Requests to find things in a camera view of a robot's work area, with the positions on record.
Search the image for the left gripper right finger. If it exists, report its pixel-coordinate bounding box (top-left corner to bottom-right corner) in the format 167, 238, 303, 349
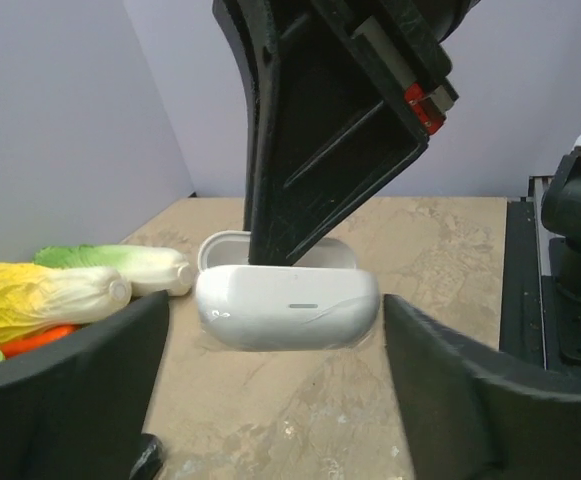
383, 294, 581, 479

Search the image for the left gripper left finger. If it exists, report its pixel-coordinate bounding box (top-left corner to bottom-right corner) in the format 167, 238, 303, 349
0, 292, 170, 480

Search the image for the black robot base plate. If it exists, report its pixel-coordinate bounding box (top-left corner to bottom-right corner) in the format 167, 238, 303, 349
499, 176, 581, 378

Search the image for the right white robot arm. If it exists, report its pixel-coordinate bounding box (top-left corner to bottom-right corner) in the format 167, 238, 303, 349
212, 1, 581, 371

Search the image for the yellow napa cabbage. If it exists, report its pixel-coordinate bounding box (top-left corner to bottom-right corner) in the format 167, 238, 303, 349
0, 263, 132, 345

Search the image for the green napa cabbage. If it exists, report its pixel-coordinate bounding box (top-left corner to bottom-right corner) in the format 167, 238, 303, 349
33, 245, 195, 297

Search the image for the white earbud charging case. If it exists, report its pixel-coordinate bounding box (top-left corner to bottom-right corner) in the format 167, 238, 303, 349
195, 231, 381, 352

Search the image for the orange carrot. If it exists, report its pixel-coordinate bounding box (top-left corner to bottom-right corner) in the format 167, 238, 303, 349
0, 325, 79, 358

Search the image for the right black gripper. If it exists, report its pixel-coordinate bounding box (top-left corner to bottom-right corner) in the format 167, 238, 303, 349
212, 1, 478, 266

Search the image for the black earbud charging case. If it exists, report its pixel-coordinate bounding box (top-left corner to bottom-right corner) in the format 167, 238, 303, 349
129, 433, 166, 480

